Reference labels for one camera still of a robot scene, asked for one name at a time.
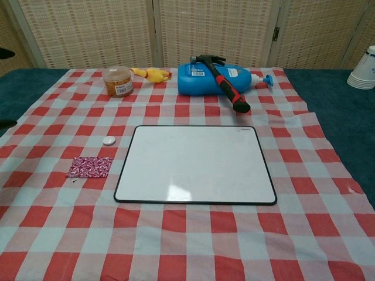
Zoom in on yellow rubber chicken toy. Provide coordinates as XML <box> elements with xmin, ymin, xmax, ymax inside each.
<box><xmin>129</xmin><ymin>67</ymin><xmax>173</xmax><ymax>84</ymax></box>

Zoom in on blue detergent pump bottle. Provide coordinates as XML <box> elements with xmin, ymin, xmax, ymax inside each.
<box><xmin>178</xmin><ymin>62</ymin><xmax>275</xmax><ymax>96</ymax></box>

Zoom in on woven folding screen panel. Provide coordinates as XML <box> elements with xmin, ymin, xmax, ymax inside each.
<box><xmin>342</xmin><ymin>0</ymin><xmax>375</xmax><ymax>70</ymax></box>
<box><xmin>268</xmin><ymin>0</ymin><xmax>373</xmax><ymax>70</ymax></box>
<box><xmin>5</xmin><ymin>0</ymin><xmax>161</xmax><ymax>70</ymax></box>
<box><xmin>152</xmin><ymin>0</ymin><xmax>282</xmax><ymax>68</ymax></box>
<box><xmin>0</xmin><ymin>0</ymin><xmax>40</xmax><ymax>71</ymax></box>

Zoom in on red white checkered tablecloth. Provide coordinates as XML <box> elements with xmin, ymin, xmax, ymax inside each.
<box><xmin>0</xmin><ymin>67</ymin><xmax>375</xmax><ymax>281</ymax></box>

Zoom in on white plastic cup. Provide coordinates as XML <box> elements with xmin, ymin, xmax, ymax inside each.
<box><xmin>346</xmin><ymin>45</ymin><xmax>375</xmax><ymax>88</ymax></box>

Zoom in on white board black frame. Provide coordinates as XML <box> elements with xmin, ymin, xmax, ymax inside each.
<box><xmin>113</xmin><ymin>125</ymin><xmax>278</xmax><ymax>205</ymax></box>

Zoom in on pink patterned small object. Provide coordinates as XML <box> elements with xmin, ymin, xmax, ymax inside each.
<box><xmin>65</xmin><ymin>156</ymin><xmax>114</xmax><ymax>179</ymax></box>

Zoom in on red black handled claw hammer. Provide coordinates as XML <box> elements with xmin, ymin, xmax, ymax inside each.
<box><xmin>189</xmin><ymin>54</ymin><xmax>251</xmax><ymax>114</ymax></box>

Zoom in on clear jar brown contents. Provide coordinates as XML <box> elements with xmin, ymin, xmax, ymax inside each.
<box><xmin>102</xmin><ymin>66</ymin><xmax>135</xmax><ymax>98</ymax></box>

